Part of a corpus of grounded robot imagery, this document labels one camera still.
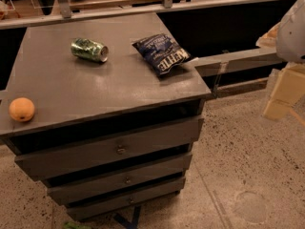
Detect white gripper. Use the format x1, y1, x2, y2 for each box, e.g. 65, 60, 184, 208
255, 0, 305, 120

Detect green soda can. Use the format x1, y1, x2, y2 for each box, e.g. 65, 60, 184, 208
71, 38, 109, 63

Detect blue chip bag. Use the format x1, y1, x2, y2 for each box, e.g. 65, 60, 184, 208
132, 33, 193, 76

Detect middle grey drawer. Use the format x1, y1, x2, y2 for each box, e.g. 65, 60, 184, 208
48, 152, 193, 205

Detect grey drawer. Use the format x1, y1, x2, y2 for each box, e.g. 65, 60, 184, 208
48, 152, 193, 205
67, 177, 186, 220
15, 116, 203, 180

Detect grey drawer cabinet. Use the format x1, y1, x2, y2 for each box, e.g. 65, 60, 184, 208
0, 13, 209, 209

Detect blue tape on floor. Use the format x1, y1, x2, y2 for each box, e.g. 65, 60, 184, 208
112, 205, 142, 229

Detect bottom grey drawer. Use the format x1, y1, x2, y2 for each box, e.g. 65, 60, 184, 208
67, 177, 186, 220

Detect top grey drawer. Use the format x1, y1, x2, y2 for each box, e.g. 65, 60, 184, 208
15, 116, 203, 180

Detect orange fruit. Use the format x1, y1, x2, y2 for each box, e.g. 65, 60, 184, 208
9, 97, 35, 122

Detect green object on floor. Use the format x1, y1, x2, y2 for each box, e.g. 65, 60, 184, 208
63, 221, 92, 229

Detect metal railing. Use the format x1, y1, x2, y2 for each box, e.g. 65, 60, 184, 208
0, 0, 276, 30

